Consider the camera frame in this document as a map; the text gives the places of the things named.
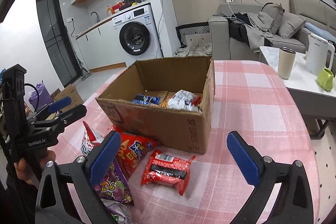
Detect red cone chips bag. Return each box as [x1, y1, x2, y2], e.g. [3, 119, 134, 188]
[112, 125, 159, 179]

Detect grey cushion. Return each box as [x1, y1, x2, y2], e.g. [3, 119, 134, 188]
[277, 12, 306, 39]
[262, 2, 285, 35]

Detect black patterned chair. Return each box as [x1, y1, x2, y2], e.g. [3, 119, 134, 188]
[175, 22, 210, 48]

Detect black glass door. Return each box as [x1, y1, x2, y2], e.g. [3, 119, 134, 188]
[36, 0, 81, 87]

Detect white kitchen counter cabinets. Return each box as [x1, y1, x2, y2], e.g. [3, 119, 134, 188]
[77, 20, 125, 70]

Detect beige cloth on floor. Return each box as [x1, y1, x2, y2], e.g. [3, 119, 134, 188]
[173, 44, 213, 57]

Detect beige tumbler cup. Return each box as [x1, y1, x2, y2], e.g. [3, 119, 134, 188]
[278, 47, 296, 80]

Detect white washing machine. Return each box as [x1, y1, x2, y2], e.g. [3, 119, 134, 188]
[112, 3, 163, 67]

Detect person's left hand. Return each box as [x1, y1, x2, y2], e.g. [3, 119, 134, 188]
[14, 150, 56, 186]

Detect grey sofa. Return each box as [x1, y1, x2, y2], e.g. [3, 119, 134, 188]
[209, 0, 335, 60]

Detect pink plaid tablecloth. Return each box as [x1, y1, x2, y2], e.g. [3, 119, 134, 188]
[52, 60, 319, 223]

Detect purple candy bag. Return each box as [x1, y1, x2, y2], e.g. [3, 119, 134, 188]
[94, 159, 134, 206]

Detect dark clothes on sofa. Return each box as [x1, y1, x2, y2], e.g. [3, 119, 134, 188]
[229, 11, 273, 53]

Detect white marble coffee table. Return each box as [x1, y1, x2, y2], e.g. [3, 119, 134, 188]
[259, 45, 336, 139]

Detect brown cardboard SF box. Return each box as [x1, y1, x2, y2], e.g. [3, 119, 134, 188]
[96, 56, 215, 154]

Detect purple plastic bag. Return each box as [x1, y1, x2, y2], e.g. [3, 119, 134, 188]
[29, 81, 54, 110]

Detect red black snack pack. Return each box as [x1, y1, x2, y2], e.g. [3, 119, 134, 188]
[141, 149, 196, 196]

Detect cardboard box on floor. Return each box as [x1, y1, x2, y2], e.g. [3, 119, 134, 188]
[54, 84, 84, 112]

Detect red white balloon glue bag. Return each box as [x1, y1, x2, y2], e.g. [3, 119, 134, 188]
[167, 90, 202, 112]

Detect white electric kettle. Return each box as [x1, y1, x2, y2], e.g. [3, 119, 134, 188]
[305, 33, 335, 76]

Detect blue snack pack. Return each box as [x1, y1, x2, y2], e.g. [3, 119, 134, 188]
[131, 94, 161, 105]

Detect green ceramic mug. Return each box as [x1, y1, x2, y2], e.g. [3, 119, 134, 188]
[317, 68, 334, 92]

